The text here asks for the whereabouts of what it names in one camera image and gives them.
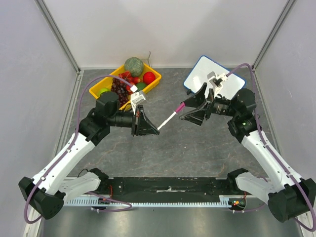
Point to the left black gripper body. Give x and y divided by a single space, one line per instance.
136 120

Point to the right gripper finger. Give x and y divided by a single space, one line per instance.
197 99
195 116

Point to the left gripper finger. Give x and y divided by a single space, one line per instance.
140 131
145 123

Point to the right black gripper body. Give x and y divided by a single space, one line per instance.
210 104

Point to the pink marker cap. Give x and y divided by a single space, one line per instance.
180 107

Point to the white marker pen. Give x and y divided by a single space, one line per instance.
167 120

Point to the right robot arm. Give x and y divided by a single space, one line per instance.
288 195

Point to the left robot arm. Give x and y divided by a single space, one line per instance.
46 192

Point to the blue framed whiteboard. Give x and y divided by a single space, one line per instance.
202 68

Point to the dark green lime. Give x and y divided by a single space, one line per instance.
141 86

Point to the purple grape bunch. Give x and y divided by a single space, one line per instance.
123 94

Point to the red apple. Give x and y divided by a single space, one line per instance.
149 77

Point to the red fruit cluster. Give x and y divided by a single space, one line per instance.
127 76

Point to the light green apple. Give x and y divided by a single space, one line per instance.
102 90

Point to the green melon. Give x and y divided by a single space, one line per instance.
135 66

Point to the yellow plastic tray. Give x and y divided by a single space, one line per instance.
107 82

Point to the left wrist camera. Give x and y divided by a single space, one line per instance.
136 97

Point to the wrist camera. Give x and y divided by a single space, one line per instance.
136 97
217 81

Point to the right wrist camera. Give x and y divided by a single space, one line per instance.
217 81

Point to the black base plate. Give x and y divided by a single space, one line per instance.
167 190

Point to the light blue cable duct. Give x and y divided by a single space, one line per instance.
94 201

